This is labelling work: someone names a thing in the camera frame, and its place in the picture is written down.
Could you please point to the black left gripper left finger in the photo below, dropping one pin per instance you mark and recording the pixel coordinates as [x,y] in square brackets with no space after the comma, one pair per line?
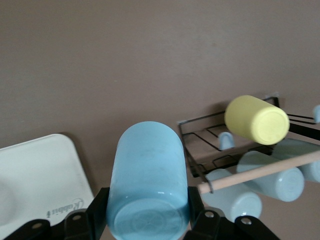
[95,220]

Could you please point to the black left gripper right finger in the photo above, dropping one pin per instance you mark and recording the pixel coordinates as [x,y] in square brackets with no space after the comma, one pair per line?
[200,225]

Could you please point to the light blue cup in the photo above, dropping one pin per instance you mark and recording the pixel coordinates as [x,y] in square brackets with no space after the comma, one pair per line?
[147,175]

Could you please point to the pale grey cup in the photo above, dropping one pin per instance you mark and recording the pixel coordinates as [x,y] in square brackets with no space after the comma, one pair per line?
[280,185]
[310,170]
[237,202]

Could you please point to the cream rectangular tray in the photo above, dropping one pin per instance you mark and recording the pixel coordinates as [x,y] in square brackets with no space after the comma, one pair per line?
[45,170]

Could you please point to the yellow cup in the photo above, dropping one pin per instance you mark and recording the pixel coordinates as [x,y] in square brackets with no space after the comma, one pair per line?
[250,117]

